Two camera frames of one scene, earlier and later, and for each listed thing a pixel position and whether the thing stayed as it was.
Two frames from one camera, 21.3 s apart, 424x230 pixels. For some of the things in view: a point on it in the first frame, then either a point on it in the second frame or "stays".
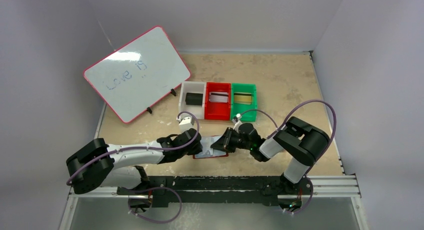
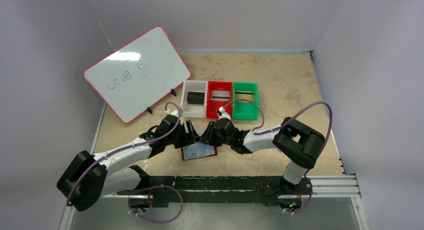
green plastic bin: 244,98 stays
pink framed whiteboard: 138,74 stays
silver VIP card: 207,150 to 220,95
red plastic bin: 217,101 stays
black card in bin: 194,99 stays
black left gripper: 196,147 to 184,135
